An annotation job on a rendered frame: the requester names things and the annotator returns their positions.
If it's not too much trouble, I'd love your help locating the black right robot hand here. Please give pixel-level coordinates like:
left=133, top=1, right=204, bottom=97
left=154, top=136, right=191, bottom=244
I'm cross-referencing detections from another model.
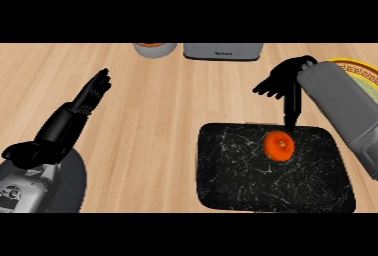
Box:
left=251, top=55, right=319, bottom=133

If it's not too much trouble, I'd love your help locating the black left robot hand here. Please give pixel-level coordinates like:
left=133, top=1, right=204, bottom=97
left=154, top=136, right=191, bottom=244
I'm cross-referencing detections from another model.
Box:
left=0, top=68, right=114, bottom=170

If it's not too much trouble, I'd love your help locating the yellow patterned plate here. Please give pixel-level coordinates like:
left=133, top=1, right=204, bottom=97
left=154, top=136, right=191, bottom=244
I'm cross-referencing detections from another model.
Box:
left=325, top=57, right=378, bottom=105

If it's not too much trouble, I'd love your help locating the orange squash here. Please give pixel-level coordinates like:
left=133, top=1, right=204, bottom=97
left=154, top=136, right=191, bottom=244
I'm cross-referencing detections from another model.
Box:
left=263, top=130, right=297, bottom=163

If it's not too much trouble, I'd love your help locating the black marble tray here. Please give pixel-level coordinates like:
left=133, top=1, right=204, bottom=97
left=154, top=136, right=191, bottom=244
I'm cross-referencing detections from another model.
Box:
left=195, top=122, right=358, bottom=214

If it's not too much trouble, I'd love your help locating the grey appliance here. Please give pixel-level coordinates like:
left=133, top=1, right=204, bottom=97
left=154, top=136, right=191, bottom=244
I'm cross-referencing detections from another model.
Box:
left=182, top=43, right=266, bottom=63

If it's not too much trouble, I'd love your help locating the grey cup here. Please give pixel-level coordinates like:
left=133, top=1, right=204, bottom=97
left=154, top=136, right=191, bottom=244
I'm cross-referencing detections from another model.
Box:
left=132, top=43, right=179, bottom=60

